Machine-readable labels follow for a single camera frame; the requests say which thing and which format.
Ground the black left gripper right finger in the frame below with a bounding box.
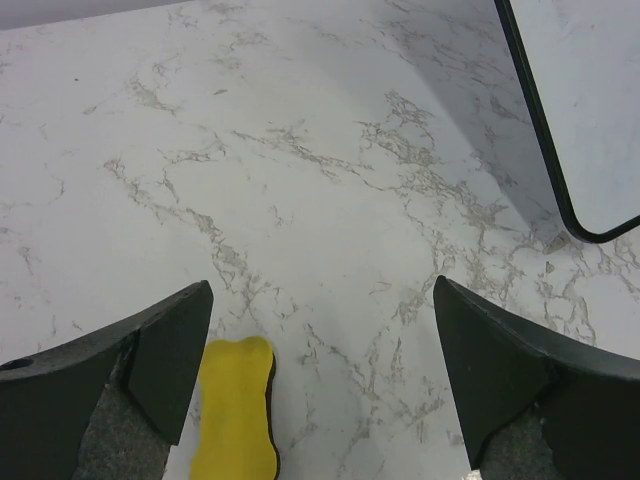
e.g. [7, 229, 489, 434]
[433, 276, 639, 479]

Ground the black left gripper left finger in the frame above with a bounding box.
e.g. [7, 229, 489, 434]
[1, 281, 214, 479]

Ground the yellow bone-shaped whiteboard eraser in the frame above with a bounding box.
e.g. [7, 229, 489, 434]
[189, 336, 280, 479]

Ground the black-framed small whiteboard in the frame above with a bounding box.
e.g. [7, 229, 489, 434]
[495, 0, 639, 244]

